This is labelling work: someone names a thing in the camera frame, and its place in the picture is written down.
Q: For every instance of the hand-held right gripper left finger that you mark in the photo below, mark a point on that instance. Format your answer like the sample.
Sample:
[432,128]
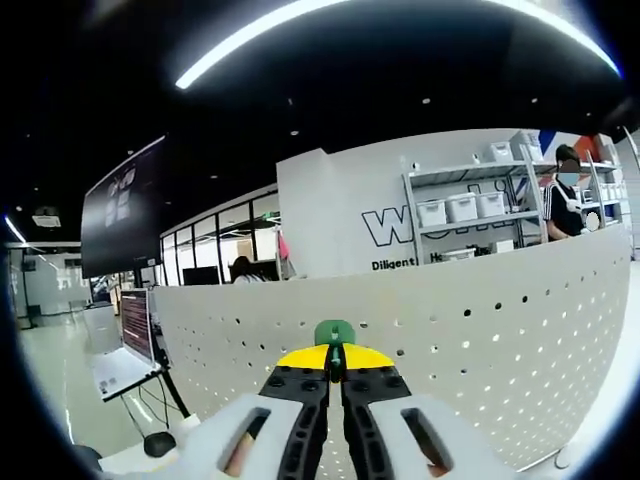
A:
[270,430]

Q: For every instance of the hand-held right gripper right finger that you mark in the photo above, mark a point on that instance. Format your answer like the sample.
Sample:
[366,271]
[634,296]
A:
[395,430]

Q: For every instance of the white perforated mounting plate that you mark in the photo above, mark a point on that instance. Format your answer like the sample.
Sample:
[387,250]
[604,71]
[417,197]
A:
[475,350]

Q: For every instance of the green hook assembly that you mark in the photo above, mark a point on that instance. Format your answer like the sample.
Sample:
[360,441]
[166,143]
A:
[334,332]

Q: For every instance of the open laptop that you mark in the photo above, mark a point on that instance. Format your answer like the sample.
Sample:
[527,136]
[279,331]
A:
[130,350]

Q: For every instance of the black desktop monitor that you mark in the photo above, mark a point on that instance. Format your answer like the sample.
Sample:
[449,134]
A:
[200,276]

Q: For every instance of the pink cloth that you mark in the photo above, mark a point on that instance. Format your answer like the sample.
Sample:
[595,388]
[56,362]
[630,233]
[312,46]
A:
[283,252]

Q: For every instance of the white storage box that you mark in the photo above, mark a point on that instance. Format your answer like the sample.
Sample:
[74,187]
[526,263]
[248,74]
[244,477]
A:
[501,151]
[431,212]
[492,204]
[462,207]

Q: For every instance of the metal storage shelf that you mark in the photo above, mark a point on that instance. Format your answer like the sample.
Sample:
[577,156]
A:
[520,172]

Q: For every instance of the ceiling air conditioner unit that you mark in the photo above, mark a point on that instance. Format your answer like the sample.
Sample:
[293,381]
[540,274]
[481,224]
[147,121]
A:
[46,219]

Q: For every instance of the ceiling light strip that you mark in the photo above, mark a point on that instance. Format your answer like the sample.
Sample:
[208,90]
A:
[250,40]

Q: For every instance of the large black wall screen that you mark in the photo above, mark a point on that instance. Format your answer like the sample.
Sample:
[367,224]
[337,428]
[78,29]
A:
[122,210]

